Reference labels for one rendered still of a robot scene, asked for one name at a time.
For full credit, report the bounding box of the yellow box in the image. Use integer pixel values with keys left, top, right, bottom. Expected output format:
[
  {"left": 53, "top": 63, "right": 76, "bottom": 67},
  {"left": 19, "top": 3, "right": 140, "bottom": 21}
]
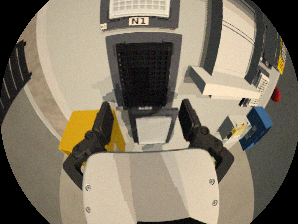
[{"left": 59, "top": 109, "right": 125, "bottom": 156}]

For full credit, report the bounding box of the blue open-top bin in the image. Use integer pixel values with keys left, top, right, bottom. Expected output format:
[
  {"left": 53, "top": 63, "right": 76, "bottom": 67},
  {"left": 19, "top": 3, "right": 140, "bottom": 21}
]
[{"left": 239, "top": 106, "right": 273, "bottom": 151}]

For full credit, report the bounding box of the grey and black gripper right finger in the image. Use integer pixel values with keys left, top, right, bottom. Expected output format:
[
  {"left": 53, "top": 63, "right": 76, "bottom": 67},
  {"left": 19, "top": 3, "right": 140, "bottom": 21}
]
[{"left": 178, "top": 99, "right": 234, "bottom": 184}]

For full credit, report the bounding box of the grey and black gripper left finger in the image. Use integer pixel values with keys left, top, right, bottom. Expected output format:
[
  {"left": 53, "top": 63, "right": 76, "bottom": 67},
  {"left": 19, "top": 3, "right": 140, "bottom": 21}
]
[{"left": 63, "top": 101, "right": 114, "bottom": 190}]

